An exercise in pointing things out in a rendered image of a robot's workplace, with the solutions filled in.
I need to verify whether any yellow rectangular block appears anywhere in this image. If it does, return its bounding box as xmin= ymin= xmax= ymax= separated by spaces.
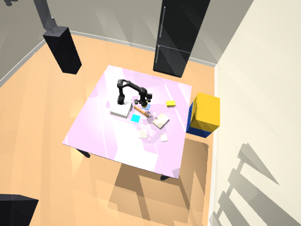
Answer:
xmin=166 ymin=101 xmax=176 ymax=107

